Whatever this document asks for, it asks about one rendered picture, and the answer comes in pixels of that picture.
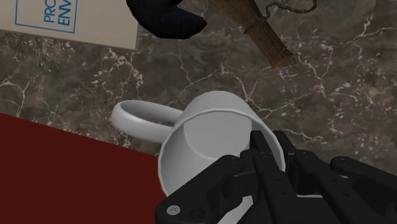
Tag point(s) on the white mug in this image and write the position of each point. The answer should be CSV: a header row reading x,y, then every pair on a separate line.
x,y
211,133

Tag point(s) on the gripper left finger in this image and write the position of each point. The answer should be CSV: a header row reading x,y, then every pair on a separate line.
x,y
201,186

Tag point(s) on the red robot stand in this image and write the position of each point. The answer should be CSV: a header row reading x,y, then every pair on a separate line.
x,y
62,180

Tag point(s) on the cardboard box with blue print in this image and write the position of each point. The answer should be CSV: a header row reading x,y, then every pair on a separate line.
x,y
93,21

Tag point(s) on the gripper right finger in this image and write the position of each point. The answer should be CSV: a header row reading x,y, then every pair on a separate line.
x,y
344,192

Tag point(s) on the black curved object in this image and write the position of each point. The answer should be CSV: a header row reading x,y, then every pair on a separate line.
x,y
167,18

